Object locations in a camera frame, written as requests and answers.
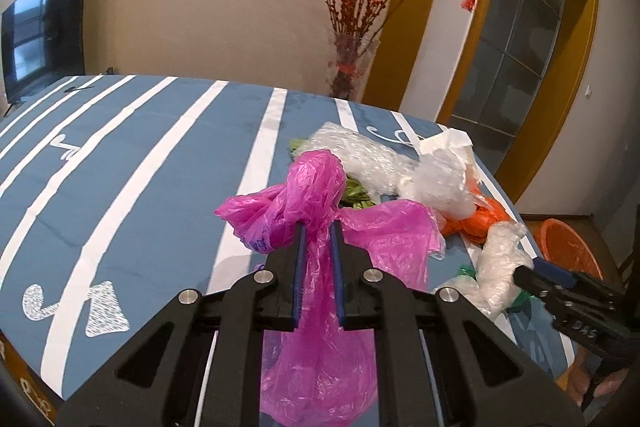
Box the pink plastic bag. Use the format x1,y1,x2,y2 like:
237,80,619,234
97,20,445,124
215,149,447,425

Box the frosted glass door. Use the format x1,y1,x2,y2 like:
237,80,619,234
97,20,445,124
440,0,601,202

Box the glass vase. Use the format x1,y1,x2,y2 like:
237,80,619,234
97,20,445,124
325,32,381,102

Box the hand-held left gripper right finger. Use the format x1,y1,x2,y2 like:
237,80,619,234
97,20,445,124
330,222,586,427

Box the white paper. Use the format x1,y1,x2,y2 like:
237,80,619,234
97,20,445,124
412,129,476,162

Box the white plastic bag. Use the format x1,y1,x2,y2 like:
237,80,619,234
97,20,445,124
397,147,483,220

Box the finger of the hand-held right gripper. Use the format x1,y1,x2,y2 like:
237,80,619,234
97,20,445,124
514,267,557,300
534,259,577,288

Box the person's right hand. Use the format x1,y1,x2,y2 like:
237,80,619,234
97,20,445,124
567,347,633,405

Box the green vegetable leaves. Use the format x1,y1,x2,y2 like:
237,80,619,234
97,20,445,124
290,138,376,210

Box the clear plastic bag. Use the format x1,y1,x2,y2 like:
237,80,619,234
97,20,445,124
305,122,426,198
435,222,533,320

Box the black flat television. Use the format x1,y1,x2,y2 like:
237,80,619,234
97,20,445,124
0,0,92,102

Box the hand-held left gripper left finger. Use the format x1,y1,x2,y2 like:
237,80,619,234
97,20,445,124
57,222,307,427

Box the orange trash bin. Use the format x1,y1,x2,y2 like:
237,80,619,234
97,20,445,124
532,218,606,280

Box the orange plastic bag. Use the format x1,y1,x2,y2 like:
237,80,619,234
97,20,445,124
440,194,511,244

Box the blue striped tablecloth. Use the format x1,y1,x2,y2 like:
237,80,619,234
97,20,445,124
0,74,576,403

